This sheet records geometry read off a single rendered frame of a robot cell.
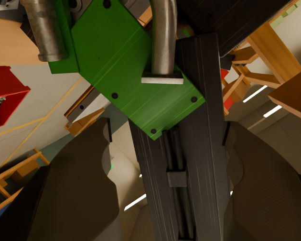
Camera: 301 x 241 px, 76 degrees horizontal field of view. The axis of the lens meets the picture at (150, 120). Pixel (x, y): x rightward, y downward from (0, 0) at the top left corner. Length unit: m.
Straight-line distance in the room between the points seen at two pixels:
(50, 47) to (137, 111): 0.15
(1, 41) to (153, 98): 0.38
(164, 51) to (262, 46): 0.87
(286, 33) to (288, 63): 8.79
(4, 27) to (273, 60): 1.01
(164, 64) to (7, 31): 0.39
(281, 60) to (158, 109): 0.87
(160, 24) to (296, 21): 9.86
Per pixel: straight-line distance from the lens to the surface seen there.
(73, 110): 0.50
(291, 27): 9.98
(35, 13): 0.29
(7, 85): 0.76
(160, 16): 0.25
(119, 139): 10.54
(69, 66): 0.32
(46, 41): 0.29
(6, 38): 0.57
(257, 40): 1.08
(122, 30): 0.29
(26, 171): 6.48
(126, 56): 0.29
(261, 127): 7.80
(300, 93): 0.76
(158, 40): 0.25
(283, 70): 1.12
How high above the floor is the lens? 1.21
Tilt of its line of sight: 5 degrees up
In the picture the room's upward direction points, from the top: 139 degrees clockwise
